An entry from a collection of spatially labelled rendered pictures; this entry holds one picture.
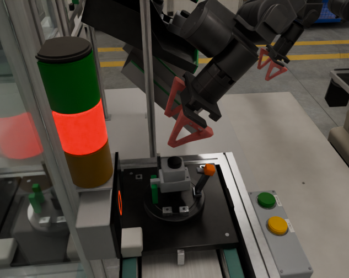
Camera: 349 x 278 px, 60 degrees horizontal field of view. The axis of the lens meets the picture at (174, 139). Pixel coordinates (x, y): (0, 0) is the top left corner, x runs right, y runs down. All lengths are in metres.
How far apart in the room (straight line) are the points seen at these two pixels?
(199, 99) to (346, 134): 0.92
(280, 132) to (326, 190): 0.28
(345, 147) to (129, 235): 0.91
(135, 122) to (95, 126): 0.84
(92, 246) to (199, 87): 0.29
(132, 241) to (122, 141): 0.50
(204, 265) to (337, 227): 0.38
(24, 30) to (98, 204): 0.20
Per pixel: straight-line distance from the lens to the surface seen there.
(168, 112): 0.61
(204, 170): 0.65
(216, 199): 0.72
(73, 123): 0.30
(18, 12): 0.28
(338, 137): 1.33
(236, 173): 0.80
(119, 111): 1.22
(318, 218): 0.91
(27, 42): 0.28
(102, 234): 0.36
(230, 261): 0.66
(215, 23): 0.48
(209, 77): 0.51
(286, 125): 1.20
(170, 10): 4.69
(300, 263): 0.68
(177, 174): 0.62
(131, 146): 1.03
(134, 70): 0.76
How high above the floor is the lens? 1.52
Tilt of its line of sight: 38 degrees down
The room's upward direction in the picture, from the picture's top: straight up
